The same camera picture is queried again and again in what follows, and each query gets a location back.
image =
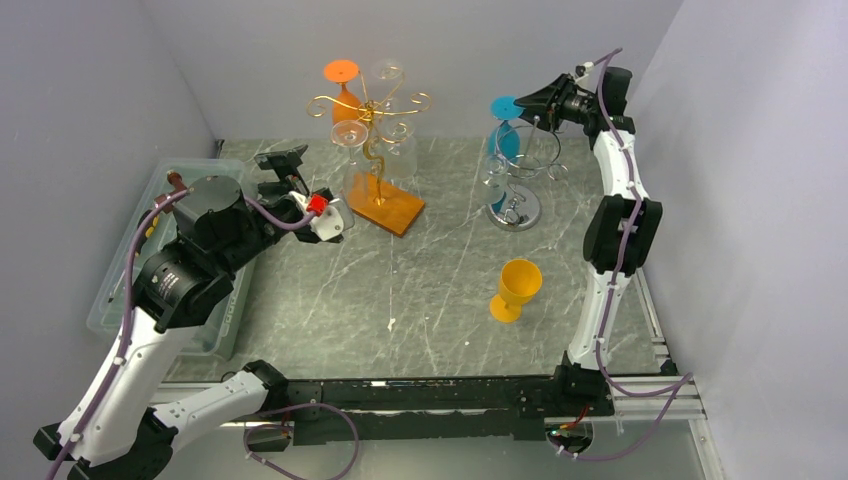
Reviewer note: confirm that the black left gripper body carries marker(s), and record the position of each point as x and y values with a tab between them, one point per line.
276	201

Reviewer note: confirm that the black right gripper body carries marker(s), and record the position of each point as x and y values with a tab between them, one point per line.
576	109

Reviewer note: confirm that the chrome wire glass rack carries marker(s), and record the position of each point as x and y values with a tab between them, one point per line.
520	208

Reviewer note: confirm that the blue plastic goblet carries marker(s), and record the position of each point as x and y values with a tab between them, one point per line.
504	140

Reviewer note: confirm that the clear pink tinted glass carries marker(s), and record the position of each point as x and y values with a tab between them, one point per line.
353	135

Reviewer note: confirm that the orange plastic goblet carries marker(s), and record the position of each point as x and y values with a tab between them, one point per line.
346	105

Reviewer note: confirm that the clear tall glass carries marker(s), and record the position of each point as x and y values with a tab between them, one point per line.
493	178

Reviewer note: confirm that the gold wire glass rack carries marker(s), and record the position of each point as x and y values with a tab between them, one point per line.
389	207

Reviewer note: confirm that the clear small glass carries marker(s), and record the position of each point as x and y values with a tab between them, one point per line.
399	146

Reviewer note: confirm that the clear wine glass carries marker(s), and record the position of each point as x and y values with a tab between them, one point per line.
387	75

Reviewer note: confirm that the clear plastic storage box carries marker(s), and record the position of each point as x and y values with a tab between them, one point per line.
217	336

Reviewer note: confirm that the yellow plastic goblet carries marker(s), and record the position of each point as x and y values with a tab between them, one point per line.
520	280

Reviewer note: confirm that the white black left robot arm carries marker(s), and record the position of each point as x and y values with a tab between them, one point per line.
181	264

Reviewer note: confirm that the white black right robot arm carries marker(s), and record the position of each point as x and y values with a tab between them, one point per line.
620	235

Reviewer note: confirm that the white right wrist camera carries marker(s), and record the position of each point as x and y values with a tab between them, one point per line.
583	70

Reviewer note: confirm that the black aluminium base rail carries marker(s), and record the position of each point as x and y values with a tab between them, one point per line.
524	407

